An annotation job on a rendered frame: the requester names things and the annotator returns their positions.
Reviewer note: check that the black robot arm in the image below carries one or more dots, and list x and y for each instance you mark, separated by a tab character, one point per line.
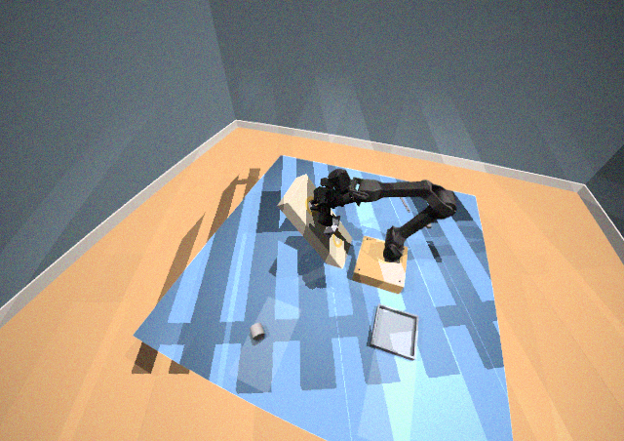
441	204

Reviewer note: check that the white square tray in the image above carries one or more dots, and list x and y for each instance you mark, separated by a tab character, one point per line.
395	331

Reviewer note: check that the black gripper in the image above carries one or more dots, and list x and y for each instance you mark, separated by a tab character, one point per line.
325	217

